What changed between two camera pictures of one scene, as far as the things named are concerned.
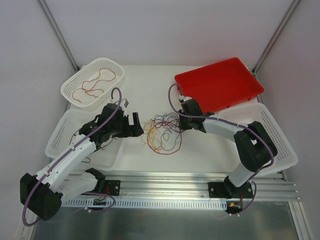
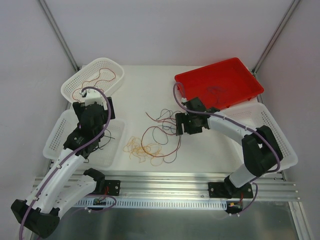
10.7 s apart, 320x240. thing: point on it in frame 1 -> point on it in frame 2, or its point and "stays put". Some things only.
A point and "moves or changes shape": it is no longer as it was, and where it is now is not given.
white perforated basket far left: x=93 y=86 stays put
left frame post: x=59 y=34 stays put
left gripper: x=130 y=125 -> x=76 y=108
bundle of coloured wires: x=163 y=133 moves or changes shape
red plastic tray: x=218 y=85 stays put
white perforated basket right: x=257 y=115 stays put
